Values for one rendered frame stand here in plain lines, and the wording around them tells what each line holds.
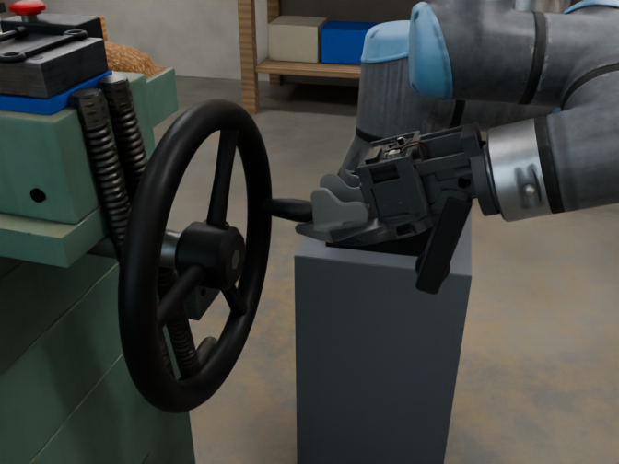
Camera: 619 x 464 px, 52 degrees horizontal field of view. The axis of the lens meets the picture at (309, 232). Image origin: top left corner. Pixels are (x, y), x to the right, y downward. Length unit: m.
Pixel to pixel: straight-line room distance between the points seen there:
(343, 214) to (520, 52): 0.23
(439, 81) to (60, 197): 0.36
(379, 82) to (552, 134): 0.50
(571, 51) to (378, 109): 0.46
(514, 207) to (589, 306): 1.50
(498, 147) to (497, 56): 0.10
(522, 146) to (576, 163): 0.05
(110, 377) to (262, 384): 0.85
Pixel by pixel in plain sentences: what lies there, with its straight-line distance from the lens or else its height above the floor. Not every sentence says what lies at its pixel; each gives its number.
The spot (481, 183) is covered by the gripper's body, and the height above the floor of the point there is 0.88.
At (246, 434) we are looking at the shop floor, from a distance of 1.53.
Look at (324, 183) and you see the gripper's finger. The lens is 0.67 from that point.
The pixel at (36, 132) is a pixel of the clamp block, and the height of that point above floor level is 0.95.
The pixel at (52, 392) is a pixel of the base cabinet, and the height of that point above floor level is 0.64.
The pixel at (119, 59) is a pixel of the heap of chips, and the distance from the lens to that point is 0.83.
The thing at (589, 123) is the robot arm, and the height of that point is 0.94.
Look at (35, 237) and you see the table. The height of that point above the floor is 0.87.
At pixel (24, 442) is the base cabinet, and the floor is 0.62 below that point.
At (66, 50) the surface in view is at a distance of 0.56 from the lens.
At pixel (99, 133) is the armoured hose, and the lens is 0.54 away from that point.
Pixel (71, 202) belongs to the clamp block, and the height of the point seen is 0.89.
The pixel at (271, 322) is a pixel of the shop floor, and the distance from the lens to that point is 1.84.
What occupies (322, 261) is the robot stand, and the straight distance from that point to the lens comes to 1.08.
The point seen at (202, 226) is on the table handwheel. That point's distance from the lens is 0.59.
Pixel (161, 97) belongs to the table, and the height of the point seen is 0.87.
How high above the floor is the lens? 1.12
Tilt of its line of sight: 29 degrees down
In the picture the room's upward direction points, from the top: straight up
